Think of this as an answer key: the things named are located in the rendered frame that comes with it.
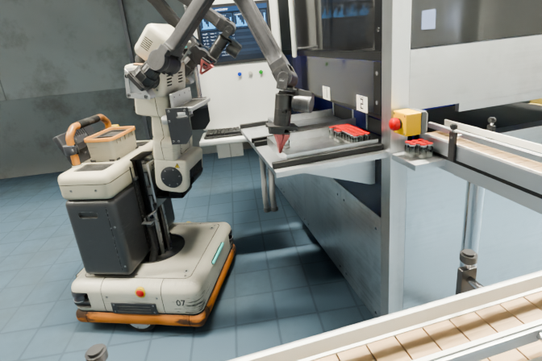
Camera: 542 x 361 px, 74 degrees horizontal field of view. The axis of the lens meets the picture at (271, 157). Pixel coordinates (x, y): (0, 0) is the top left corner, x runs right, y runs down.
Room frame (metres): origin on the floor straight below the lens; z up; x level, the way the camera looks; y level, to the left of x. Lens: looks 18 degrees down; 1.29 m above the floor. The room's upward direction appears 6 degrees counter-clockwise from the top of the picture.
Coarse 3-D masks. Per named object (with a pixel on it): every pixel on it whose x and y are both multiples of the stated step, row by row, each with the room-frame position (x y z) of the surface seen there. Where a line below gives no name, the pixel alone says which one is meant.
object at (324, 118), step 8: (312, 112) 1.78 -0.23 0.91; (320, 112) 1.79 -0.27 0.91; (328, 112) 1.80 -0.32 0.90; (272, 120) 1.73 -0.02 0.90; (296, 120) 1.76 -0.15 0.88; (304, 120) 1.75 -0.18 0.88; (312, 120) 1.73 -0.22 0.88; (320, 120) 1.71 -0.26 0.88; (328, 120) 1.70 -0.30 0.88; (336, 120) 1.68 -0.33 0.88; (344, 120) 1.54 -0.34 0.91; (352, 120) 1.55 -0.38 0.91; (304, 128) 1.50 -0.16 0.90
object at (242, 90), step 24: (216, 0) 2.06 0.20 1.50; (264, 0) 2.07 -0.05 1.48; (240, 24) 2.06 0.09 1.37; (216, 72) 2.06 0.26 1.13; (240, 72) 2.06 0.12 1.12; (264, 72) 2.07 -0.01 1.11; (216, 96) 2.06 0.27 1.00; (240, 96) 2.06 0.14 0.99; (264, 96) 2.07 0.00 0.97; (216, 120) 2.06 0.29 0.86; (240, 120) 2.06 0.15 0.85; (264, 120) 2.07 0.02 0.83
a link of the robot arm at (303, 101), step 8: (280, 80) 1.17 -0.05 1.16; (280, 88) 1.16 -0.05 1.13; (288, 88) 1.17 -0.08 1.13; (296, 96) 1.16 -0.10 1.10; (304, 96) 1.15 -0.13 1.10; (312, 96) 1.15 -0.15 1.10; (296, 104) 1.14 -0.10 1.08; (304, 104) 1.13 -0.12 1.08; (312, 104) 1.16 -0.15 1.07; (304, 112) 1.15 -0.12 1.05
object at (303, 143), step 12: (300, 132) 1.41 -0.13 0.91; (312, 132) 1.42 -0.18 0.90; (324, 132) 1.43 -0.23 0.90; (276, 144) 1.26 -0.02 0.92; (300, 144) 1.34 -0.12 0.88; (312, 144) 1.32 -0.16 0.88; (324, 144) 1.31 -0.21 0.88; (336, 144) 1.29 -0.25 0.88; (348, 144) 1.18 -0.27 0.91; (360, 144) 1.19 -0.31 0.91; (372, 144) 1.20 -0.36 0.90; (288, 156) 1.13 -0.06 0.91; (300, 156) 1.14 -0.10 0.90
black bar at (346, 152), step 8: (376, 144) 1.19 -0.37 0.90; (328, 152) 1.15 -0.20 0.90; (336, 152) 1.15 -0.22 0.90; (344, 152) 1.15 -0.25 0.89; (352, 152) 1.16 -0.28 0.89; (360, 152) 1.17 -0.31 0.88; (280, 160) 1.12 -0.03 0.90; (288, 160) 1.11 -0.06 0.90; (296, 160) 1.11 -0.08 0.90; (304, 160) 1.12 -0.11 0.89; (312, 160) 1.13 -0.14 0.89; (320, 160) 1.13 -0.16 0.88
